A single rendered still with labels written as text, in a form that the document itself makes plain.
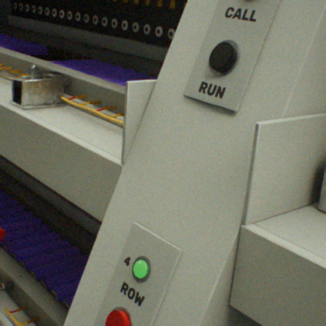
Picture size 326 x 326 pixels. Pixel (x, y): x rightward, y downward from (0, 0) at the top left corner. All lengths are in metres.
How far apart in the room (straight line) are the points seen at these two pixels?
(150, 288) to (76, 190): 0.11
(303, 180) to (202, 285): 0.07
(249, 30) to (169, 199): 0.10
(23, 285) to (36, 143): 0.15
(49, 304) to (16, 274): 0.06
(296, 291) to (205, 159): 0.08
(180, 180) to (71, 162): 0.11
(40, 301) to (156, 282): 0.21
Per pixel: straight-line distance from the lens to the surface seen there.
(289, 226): 0.27
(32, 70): 0.46
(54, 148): 0.40
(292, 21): 0.28
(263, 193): 0.27
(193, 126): 0.30
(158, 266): 0.29
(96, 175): 0.35
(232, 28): 0.30
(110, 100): 0.43
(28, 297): 0.50
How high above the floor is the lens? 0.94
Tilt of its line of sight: 3 degrees down
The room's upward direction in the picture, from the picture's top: 21 degrees clockwise
